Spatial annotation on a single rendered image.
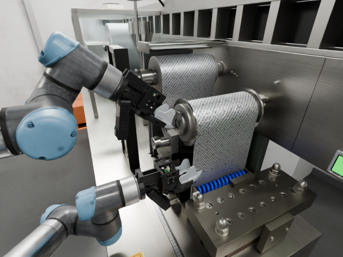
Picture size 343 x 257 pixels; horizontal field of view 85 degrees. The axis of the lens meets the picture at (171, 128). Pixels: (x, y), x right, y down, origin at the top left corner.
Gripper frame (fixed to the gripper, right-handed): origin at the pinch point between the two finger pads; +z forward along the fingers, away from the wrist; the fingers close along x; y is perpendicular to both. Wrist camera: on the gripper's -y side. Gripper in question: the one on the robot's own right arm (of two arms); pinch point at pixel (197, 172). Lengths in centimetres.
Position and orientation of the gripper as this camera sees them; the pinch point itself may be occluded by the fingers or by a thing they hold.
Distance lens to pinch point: 63.6
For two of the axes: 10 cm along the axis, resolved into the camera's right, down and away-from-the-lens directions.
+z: 9.0, -2.0, 3.7
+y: 0.0, -8.8, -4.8
